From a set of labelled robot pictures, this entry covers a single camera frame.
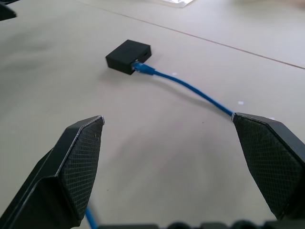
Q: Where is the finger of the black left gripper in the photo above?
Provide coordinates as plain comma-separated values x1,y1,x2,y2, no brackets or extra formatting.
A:
0,2,17,22

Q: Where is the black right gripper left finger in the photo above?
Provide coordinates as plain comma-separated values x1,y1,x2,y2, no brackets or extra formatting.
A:
0,115,106,229

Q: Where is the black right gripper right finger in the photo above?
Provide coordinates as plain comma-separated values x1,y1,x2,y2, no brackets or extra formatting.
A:
231,112,305,221

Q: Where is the small black box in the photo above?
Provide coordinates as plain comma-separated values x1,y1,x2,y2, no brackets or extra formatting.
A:
105,39,152,76

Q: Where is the clear plastic sheet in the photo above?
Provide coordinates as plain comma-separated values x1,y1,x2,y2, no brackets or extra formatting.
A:
159,0,200,10

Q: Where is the blue Ethernet cable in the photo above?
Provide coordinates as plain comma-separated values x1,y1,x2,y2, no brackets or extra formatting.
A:
85,60,235,229

